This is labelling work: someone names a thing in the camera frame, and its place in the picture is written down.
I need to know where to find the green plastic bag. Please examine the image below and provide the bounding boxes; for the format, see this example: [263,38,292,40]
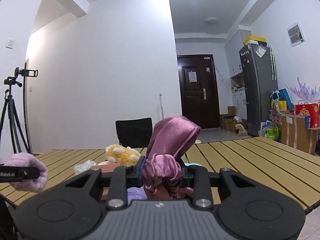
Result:
[264,127,279,141]

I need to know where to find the dark brown entrance door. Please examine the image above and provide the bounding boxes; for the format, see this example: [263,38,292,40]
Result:
[177,55,220,129]

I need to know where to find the grey refrigerator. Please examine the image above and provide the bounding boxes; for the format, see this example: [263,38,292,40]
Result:
[239,43,278,137]

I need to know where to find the yellow white plush sheep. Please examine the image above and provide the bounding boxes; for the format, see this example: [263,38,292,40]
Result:
[106,144,141,166]

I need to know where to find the iridescent plastic wrap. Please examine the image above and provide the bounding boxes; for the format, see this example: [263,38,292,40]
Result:
[74,160,96,175]

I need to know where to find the black camera tripod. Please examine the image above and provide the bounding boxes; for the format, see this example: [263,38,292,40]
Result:
[1,67,38,154]

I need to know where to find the brown plush toy on floor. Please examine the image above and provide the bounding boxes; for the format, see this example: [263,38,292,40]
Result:
[235,124,248,137]

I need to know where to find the pink satin hair bonnet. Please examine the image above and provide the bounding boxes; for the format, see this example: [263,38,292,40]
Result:
[142,116,201,200]

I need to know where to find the open cardboard boxes on floor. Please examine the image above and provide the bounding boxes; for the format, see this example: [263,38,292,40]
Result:
[219,106,242,133]

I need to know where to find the red gift box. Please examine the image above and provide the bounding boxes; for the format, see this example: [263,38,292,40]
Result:
[295,103,319,128]

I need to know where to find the white kitchen cabinets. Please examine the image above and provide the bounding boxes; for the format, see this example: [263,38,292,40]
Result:
[225,30,251,120]

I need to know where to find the black folding chair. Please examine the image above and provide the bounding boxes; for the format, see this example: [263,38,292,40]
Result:
[116,118,153,148]

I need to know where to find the lilac fluffy plush item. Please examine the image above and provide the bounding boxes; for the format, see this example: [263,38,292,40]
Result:
[1,153,48,193]

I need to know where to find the purple artificial flower decoration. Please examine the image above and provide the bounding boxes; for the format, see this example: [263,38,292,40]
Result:
[286,77,320,103]

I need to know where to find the large cardboard box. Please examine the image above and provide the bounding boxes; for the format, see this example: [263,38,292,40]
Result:
[281,114,319,155]

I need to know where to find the light blue plush toy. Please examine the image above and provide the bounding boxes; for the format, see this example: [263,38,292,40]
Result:
[184,163,202,166]

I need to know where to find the yellow box on refrigerator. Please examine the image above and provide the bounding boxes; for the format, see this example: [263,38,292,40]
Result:
[244,35,267,47]

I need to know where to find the blue gift bag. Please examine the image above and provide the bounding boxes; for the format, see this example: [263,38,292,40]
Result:
[278,89,293,111]

